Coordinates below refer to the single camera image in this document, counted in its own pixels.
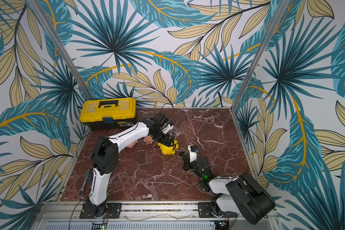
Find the pink piggy bank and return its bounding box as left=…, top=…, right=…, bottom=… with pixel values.
left=143, top=136, right=156, bottom=145
left=127, top=140, right=138, bottom=148

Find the yellow piggy bank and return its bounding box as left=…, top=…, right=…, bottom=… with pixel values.
left=157, top=140, right=179, bottom=155

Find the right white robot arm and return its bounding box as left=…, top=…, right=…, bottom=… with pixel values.
left=180, top=149, right=276, bottom=225

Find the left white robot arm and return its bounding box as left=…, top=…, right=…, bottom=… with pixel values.
left=83, top=112, right=178, bottom=219

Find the yellow black toolbox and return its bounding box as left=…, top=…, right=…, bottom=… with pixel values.
left=80, top=97, right=137, bottom=131

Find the silver ratchet wrench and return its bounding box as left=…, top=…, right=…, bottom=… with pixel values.
left=78, top=169, right=90, bottom=196

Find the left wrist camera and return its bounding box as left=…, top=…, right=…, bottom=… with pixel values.
left=161, top=120, right=174, bottom=134

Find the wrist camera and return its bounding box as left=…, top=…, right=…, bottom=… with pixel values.
left=188, top=145, right=199, bottom=163
left=161, top=120, right=174, bottom=134

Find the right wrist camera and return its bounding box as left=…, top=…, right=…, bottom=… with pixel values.
left=188, top=145, right=199, bottom=163

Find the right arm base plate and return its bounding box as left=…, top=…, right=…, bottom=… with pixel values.
left=197, top=201, right=217, bottom=218

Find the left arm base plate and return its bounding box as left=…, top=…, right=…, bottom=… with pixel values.
left=80, top=202, right=122, bottom=219

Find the aluminium front rail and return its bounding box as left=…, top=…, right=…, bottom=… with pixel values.
left=37, top=200, right=279, bottom=222

